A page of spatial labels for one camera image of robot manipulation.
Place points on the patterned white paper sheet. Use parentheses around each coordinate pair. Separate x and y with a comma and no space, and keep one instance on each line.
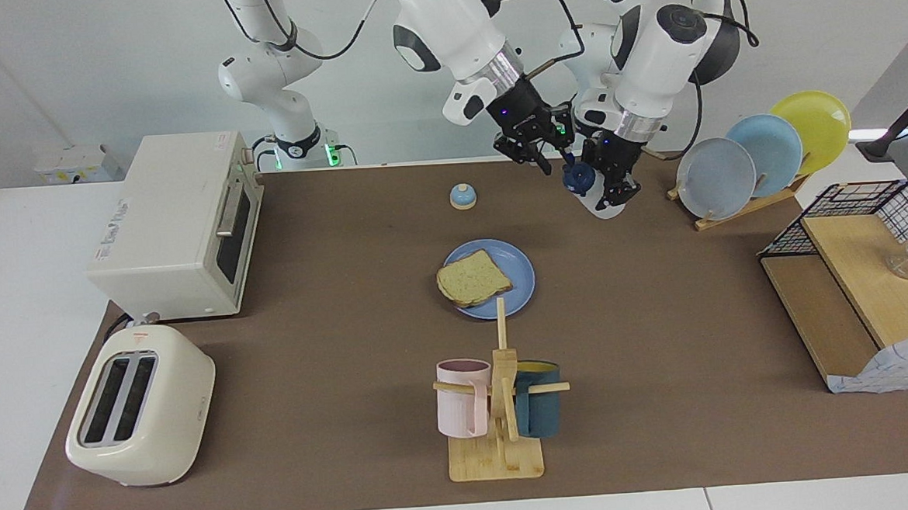
(895,368)

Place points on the yellow plate in rack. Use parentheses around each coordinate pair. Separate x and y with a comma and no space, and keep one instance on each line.
(820,123)

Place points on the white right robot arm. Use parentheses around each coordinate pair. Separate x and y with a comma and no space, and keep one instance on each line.
(449,22)

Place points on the white squeeze bottle blue cap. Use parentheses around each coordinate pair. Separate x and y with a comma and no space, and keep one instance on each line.
(581,180)

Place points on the brown table mat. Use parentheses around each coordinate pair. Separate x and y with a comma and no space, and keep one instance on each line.
(661,353)

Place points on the wooden mug tree stand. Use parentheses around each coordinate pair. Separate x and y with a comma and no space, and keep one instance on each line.
(503,458)

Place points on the grey plate in rack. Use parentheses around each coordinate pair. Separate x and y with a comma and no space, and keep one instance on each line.
(714,179)

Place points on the pink mug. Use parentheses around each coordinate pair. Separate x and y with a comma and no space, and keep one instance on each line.
(458,402)

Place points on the black background stand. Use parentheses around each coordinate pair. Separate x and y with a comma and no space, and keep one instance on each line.
(894,131)

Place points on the dark green mug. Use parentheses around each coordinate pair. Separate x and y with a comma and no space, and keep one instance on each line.
(544,410)

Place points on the toasted bread slice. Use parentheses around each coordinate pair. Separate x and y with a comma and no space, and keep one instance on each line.
(472,277)

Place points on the white background box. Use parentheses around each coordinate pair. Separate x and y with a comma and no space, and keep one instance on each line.
(76,164)

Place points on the cream two-slot toaster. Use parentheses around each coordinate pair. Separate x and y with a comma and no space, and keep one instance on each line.
(160,426)

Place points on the blue round dinner plate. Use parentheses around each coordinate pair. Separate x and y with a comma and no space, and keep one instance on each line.
(518,263)

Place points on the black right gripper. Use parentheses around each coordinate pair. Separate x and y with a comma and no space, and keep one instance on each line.
(528,115)

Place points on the small blue seasoning shaker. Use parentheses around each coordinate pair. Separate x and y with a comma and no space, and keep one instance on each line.
(463,198)

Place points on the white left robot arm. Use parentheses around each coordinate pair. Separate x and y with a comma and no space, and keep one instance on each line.
(661,50)

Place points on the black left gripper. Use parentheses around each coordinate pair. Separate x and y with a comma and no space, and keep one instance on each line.
(612,152)

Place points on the wooden plate rack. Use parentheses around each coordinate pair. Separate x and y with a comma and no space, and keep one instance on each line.
(739,210)

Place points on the light blue plate in rack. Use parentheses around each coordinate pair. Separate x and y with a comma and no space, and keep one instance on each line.
(775,145)

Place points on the white toaster oven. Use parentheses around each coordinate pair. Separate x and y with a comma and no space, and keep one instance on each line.
(165,223)

